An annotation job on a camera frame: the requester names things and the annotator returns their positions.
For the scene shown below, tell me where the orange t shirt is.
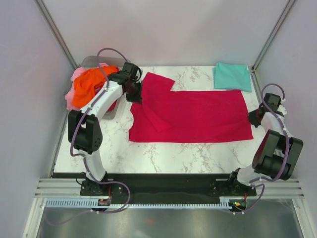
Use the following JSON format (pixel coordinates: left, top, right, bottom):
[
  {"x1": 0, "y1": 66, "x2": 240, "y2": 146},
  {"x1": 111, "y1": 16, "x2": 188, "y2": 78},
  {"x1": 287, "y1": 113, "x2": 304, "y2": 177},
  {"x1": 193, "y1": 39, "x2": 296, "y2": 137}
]
[{"x1": 72, "y1": 67, "x2": 106, "y2": 108}]

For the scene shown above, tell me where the light pink t shirt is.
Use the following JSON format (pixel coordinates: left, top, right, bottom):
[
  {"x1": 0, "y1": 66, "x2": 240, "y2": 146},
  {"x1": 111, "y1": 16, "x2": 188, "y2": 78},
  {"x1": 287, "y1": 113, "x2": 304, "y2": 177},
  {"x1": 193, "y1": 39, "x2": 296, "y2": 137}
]
[{"x1": 65, "y1": 67, "x2": 86, "y2": 111}]

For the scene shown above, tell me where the grey plastic bin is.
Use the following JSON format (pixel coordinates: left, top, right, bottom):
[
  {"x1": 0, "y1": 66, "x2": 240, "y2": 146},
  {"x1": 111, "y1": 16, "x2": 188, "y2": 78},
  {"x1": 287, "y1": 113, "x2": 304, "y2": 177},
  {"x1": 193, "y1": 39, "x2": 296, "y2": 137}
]
[{"x1": 81, "y1": 56, "x2": 125, "y2": 120}]

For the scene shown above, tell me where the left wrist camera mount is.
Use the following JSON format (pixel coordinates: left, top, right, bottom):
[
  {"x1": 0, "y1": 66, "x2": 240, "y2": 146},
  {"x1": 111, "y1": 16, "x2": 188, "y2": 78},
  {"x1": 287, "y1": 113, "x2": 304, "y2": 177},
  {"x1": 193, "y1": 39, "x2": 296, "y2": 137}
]
[{"x1": 121, "y1": 62, "x2": 142, "y2": 82}]

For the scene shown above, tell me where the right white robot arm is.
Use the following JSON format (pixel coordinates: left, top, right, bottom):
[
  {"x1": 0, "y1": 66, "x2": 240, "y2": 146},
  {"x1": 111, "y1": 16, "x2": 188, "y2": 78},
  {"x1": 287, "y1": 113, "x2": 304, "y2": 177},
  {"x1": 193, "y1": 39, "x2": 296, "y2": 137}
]
[{"x1": 226, "y1": 112, "x2": 304, "y2": 195}]

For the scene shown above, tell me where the white slotted cable duct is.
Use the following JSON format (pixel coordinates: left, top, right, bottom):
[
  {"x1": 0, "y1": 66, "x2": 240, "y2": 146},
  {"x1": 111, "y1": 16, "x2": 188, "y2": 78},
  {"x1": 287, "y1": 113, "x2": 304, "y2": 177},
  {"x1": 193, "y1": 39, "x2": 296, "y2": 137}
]
[{"x1": 45, "y1": 197, "x2": 246, "y2": 209}]

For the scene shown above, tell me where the aluminium frame post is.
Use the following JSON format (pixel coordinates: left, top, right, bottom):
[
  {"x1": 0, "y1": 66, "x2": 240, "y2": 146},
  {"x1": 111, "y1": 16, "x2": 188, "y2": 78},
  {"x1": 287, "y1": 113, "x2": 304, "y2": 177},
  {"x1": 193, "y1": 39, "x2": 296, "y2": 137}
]
[
  {"x1": 34, "y1": 0, "x2": 78, "y2": 70},
  {"x1": 251, "y1": 0, "x2": 297, "y2": 73}
]

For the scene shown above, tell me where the crimson red t shirt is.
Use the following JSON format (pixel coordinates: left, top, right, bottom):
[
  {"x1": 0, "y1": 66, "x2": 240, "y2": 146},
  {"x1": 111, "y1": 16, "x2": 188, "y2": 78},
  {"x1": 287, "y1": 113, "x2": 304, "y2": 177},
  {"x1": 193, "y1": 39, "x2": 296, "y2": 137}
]
[{"x1": 129, "y1": 72, "x2": 253, "y2": 143}]

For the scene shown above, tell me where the magenta t shirt in bin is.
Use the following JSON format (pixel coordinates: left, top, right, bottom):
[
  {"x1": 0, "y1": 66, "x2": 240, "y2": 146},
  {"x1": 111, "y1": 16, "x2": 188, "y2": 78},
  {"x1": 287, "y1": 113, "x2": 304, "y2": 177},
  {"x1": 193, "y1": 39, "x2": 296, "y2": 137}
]
[{"x1": 107, "y1": 100, "x2": 118, "y2": 113}]

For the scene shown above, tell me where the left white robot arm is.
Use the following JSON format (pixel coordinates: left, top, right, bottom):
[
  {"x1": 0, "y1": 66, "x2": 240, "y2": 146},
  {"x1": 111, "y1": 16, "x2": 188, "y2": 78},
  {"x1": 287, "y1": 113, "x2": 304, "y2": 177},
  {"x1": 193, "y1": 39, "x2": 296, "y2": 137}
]
[{"x1": 68, "y1": 69, "x2": 142, "y2": 196}]

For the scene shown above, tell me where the folded teal t shirt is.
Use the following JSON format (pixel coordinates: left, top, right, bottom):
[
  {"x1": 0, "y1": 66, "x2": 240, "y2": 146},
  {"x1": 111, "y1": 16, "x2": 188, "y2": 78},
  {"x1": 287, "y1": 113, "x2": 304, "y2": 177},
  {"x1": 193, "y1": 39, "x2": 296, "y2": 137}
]
[{"x1": 212, "y1": 62, "x2": 252, "y2": 92}]

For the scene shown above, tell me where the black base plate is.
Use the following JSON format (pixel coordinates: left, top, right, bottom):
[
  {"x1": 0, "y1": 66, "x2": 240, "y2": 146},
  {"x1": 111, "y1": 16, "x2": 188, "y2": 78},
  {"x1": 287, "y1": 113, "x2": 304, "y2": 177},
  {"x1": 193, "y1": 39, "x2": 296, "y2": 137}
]
[{"x1": 53, "y1": 172, "x2": 257, "y2": 205}]

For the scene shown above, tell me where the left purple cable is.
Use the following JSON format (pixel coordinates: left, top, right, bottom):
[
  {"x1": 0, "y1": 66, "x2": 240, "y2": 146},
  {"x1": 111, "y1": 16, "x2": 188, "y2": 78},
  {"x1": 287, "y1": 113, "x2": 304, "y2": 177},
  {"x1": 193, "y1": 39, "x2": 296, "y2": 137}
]
[{"x1": 69, "y1": 48, "x2": 131, "y2": 214}]

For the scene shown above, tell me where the left aluminium frame post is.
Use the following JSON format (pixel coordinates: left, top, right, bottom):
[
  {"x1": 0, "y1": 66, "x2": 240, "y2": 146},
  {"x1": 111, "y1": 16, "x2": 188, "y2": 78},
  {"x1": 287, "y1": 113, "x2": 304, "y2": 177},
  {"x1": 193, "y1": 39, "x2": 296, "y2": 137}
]
[{"x1": 34, "y1": 0, "x2": 78, "y2": 70}]

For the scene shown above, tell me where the right aluminium frame post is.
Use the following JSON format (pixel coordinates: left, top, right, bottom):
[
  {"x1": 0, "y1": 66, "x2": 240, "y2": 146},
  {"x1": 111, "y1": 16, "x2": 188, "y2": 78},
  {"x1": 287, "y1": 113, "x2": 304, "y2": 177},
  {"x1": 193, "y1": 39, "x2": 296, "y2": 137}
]
[{"x1": 251, "y1": 0, "x2": 297, "y2": 73}]

